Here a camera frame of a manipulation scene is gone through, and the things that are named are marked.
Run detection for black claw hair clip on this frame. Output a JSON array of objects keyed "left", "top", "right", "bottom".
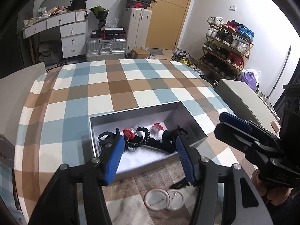
[{"left": 98, "top": 128, "right": 121, "bottom": 153}]

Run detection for black spiral hair tie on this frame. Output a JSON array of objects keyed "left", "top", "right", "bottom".
[{"left": 125, "top": 125, "right": 151, "bottom": 150}]

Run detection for white red-rimmed pin badge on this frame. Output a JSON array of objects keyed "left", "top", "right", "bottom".
[{"left": 143, "top": 188, "right": 170, "bottom": 211}]

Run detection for red white hair accessory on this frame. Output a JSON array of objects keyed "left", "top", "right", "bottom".
[{"left": 123, "top": 128, "right": 136, "bottom": 140}]

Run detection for person's right hand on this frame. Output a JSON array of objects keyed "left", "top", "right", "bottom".
[{"left": 251, "top": 169, "right": 292, "bottom": 206}]

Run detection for grey right nightstand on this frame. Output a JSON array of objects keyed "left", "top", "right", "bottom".
[{"left": 215, "top": 79, "right": 276, "bottom": 134}]

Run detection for grey nightstand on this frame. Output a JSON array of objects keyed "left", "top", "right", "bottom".
[
  {"left": 0, "top": 61, "right": 46, "bottom": 162},
  {"left": 215, "top": 79, "right": 276, "bottom": 134}
]

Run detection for purple bag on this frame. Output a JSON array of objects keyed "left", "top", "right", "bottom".
[{"left": 238, "top": 71, "right": 257, "bottom": 92}]

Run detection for wooden shoe rack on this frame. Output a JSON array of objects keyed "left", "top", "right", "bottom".
[{"left": 199, "top": 17, "right": 255, "bottom": 81}]

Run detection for plaid checkered tablecloth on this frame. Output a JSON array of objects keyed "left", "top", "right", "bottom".
[{"left": 14, "top": 59, "right": 258, "bottom": 225}]

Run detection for silver open box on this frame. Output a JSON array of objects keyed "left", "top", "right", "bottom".
[{"left": 89, "top": 101, "right": 207, "bottom": 181}]

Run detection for small cardboard box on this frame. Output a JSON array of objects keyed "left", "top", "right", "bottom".
[{"left": 132, "top": 48, "right": 151, "bottom": 59}]

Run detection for wooden door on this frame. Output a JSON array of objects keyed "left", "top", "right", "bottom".
[{"left": 146, "top": 0, "right": 190, "bottom": 50}]

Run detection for grey left nightstand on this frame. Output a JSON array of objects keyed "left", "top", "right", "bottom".
[{"left": 0, "top": 61, "right": 46, "bottom": 162}]

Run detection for white upright suitcase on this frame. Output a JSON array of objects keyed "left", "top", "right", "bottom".
[{"left": 121, "top": 8, "right": 152, "bottom": 54}]

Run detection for silver aluminium suitcase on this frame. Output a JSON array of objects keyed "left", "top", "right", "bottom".
[{"left": 85, "top": 38, "right": 127, "bottom": 62}]

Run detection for black red shoe box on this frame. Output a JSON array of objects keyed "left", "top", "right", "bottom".
[{"left": 91, "top": 27, "right": 125, "bottom": 40}]

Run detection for green black flower bouquet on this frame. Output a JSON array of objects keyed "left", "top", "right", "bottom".
[{"left": 89, "top": 5, "right": 109, "bottom": 31}]

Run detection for white drawer desk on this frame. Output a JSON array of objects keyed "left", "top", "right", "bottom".
[{"left": 22, "top": 9, "right": 88, "bottom": 59}]

